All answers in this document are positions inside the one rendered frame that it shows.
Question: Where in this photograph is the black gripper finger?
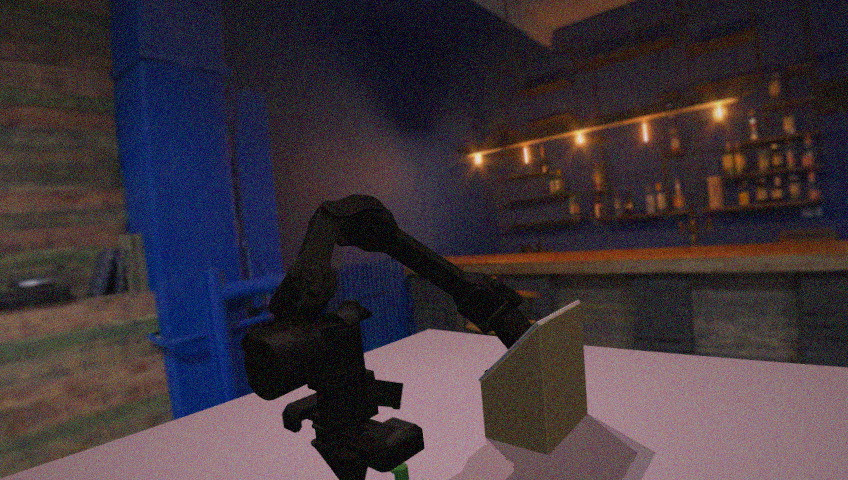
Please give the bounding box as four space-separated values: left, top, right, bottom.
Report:
332 445 368 480
311 437 347 480

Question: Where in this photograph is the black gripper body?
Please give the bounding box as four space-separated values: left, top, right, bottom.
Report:
282 363 424 472

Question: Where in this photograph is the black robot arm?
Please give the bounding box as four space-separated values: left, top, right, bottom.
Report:
240 194 532 401

